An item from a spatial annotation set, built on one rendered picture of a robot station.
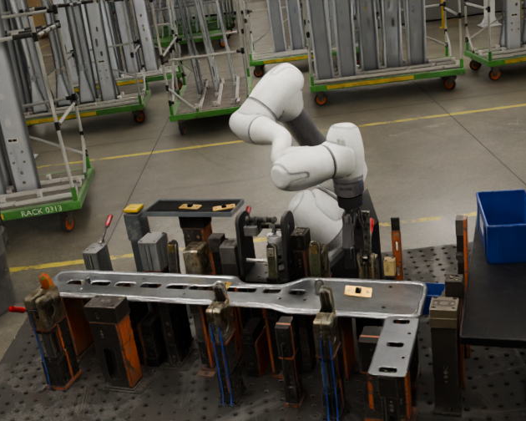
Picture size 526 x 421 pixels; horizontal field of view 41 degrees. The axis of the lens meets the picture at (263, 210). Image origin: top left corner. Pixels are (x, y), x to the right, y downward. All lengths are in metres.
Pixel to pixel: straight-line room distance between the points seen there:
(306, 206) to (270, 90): 0.60
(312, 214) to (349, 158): 0.90
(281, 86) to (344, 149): 0.57
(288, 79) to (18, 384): 1.46
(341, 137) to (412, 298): 0.55
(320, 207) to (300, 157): 0.96
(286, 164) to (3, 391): 1.39
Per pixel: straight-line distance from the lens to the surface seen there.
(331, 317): 2.04
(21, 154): 6.32
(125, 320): 2.41
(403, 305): 2.17
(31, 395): 2.66
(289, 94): 2.50
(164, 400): 2.43
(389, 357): 1.94
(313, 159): 1.93
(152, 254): 2.58
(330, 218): 2.89
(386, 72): 9.05
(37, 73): 9.91
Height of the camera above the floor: 2.08
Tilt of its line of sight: 21 degrees down
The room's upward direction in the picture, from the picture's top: 8 degrees counter-clockwise
